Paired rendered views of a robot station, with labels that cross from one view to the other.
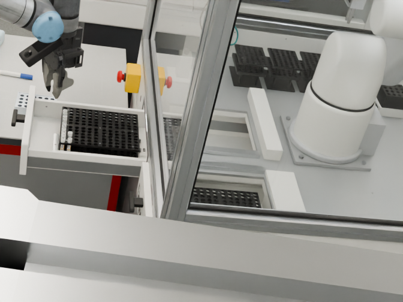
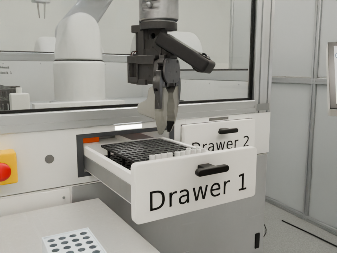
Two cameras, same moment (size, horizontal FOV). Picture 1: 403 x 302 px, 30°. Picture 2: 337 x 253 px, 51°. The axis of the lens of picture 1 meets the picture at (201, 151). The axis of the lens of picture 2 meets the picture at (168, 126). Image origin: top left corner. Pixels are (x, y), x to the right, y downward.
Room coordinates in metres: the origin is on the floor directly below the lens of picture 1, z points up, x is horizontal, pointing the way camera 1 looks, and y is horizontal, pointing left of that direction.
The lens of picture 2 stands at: (1.95, 1.11, 1.09)
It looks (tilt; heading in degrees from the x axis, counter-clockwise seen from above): 9 degrees down; 253
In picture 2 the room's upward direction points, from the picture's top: straight up
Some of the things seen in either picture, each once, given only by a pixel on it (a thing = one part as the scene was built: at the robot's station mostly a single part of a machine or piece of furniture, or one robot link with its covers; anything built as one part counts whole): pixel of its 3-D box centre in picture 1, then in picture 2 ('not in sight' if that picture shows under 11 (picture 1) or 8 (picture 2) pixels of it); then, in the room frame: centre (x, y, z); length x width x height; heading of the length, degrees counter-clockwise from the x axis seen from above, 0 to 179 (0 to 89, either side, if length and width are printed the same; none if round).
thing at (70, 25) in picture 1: (63, 20); (158, 12); (1.76, 0.44, 1.20); 0.08 x 0.08 x 0.05
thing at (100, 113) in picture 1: (98, 136); (151, 161); (1.74, 0.30, 0.87); 0.22 x 0.18 x 0.06; 104
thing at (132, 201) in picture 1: (136, 202); (225, 130); (1.46, 0.13, 0.91); 0.07 x 0.04 x 0.01; 14
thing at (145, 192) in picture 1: (144, 212); (219, 138); (1.46, 0.10, 0.87); 0.29 x 0.02 x 0.11; 14
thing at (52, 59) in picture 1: (63, 46); (155, 55); (1.76, 0.43, 1.12); 0.09 x 0.08 x 0.12; 138
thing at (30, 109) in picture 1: (27, 128); (199, 181); (1.69, 0.49, 0.87); 0.29 x 0.02 x 0.11; 14
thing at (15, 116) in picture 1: (18, 118); (208, 168); (1.69, 0.52, 0.91); 0.07 x 0.04 x 0.01; 14
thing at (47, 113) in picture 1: (101, 138); (149, 162); (1.74, 0.29, 0.86); 0.40 x 0.26 x 0.06; 104
